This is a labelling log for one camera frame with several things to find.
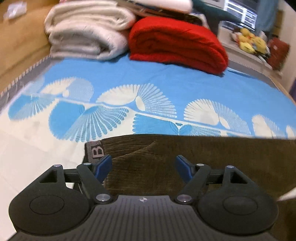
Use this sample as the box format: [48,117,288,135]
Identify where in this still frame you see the dark brown corduroy pants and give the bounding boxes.
[83,135,295,240]

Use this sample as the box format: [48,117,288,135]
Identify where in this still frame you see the blue white patterned bedsheet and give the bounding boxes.
[1,55,295,240]

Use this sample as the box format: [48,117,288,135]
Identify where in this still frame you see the red folded blanket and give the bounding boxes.
[128,16,228,75]

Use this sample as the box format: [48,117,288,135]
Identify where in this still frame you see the yellow plush toys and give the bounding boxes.
[230,28,270,56]

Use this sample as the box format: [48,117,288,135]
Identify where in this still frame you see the white folded comforter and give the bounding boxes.
[44,1,136,61]

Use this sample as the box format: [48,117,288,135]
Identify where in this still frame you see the wooden bed headboard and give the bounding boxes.
[1,1,59,91]

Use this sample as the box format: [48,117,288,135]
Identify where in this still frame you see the blue shark plush toy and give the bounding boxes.
[192,0,241,36]

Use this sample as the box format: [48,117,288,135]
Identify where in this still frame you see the white folded bedding stack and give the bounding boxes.
[117,0,193,14]

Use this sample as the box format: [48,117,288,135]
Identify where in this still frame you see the blue curtain right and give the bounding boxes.
[255,0,279,35]

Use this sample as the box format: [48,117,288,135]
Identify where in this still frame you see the white tissue pack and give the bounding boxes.
[3,1,27,20]

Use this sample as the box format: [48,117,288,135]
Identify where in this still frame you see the window with white frame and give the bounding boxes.
[208,0,258,31]

